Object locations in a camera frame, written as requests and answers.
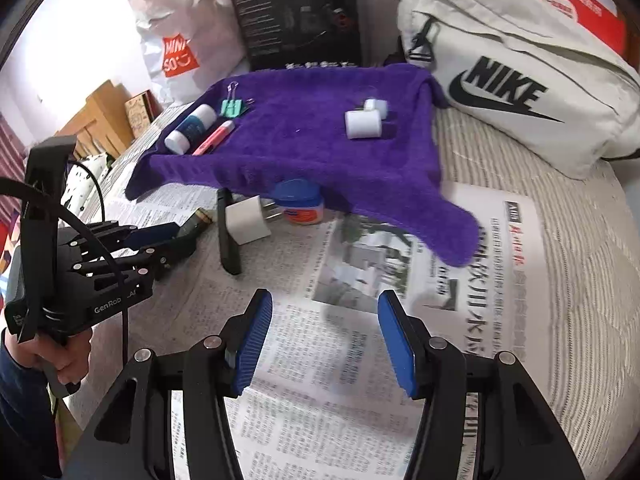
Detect white Miniso plastic bag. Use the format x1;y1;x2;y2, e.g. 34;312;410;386
129;0;246;106

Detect white USB lamp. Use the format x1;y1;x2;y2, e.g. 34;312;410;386
363;98;388;120

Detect purple towel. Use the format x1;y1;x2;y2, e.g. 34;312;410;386
125;63;480;266

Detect wooden headboard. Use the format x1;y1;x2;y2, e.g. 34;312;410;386
55;80;134;159

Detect black headset box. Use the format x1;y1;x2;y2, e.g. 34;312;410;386
232;0;362;70

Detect black gold tube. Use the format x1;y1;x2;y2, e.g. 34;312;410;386
177;208;216;238

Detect green binder clip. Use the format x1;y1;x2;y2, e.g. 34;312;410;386
219;81;255;119

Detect white wall charger plug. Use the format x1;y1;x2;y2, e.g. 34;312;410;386
227;196;283;246

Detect blue lid vaseline jar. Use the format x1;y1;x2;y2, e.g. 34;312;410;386
269;179;324;226

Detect newspaper sheet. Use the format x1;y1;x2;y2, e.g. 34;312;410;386
70;110;552;479

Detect patterned notebook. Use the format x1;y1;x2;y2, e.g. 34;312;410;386
125;90;162;138

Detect polka dot pillow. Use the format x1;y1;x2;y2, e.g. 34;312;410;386
61;153;111;217

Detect person's left hand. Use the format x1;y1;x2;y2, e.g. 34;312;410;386
4;328;93;385

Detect pink tube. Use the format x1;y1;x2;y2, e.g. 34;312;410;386
192;119;235;156

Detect white Nike bag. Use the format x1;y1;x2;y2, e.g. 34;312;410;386
397;0;639;179

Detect black Horizon tube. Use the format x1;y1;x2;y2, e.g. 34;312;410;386
216;188;242;276

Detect white blue stick tube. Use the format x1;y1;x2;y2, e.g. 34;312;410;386
164;104;218;155

